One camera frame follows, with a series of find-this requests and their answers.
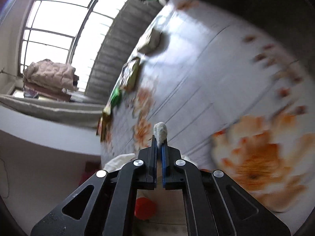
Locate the pink quilted jacket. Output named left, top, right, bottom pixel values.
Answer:
left=23, top=59, right=77, bottom=91

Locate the beige small carton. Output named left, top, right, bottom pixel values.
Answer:
left=137, top=28, right=161, bottom=54

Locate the white cloth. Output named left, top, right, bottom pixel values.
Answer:
left=103, top=122, right=168, bottom=173

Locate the red capped white bottle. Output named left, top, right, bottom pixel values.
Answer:
left=134, top=197, right=157, bottom=220

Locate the floral plastic tablecloth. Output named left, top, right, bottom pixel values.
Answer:
left=101, top=0, right=314, bottom=230

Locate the brown snack packet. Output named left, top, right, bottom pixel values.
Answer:
left=96, top=103, right=112, bottom=143

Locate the small green snack packet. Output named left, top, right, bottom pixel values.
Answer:
left=110, top=87, right=122, bottom=109

